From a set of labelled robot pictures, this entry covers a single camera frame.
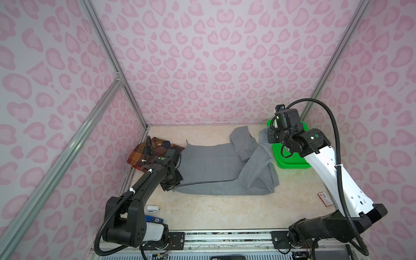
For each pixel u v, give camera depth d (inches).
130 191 17.6
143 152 38.5
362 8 27.3
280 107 23.5
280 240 29.0
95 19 28.1
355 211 15.0
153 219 30.1
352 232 13.8
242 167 34.0
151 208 32.1
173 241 28.4
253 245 28.6
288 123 19.8
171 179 27.7
